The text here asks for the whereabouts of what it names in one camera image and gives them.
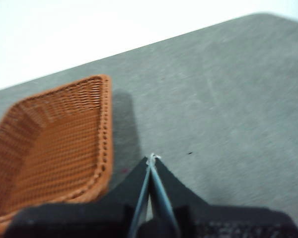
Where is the brown wicker basket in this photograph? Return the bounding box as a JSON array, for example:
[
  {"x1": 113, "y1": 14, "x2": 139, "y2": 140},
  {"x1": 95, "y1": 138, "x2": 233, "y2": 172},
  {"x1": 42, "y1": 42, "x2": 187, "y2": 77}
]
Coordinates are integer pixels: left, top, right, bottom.
[{"x1": 0, "y1": 74, "x2": 113, "y2": 236}]

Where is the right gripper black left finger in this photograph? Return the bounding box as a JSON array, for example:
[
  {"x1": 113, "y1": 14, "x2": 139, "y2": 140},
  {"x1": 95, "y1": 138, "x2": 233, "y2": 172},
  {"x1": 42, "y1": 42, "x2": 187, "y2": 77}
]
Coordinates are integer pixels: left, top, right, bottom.
[{"x1": 4, "y1": 156, "x2": 151, "y2": 238}]

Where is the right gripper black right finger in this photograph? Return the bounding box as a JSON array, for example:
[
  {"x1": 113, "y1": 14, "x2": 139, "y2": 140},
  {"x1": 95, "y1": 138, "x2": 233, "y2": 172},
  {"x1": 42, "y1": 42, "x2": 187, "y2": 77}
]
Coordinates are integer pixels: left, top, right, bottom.
[{"x1": 138, "y1": 157, "x2": 298, "y2": 238}]

